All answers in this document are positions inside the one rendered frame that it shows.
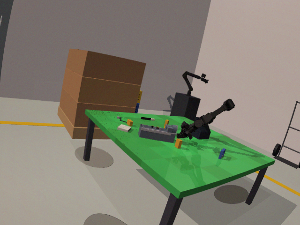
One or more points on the beige flat rectangular block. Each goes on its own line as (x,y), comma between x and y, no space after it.
(124,128)

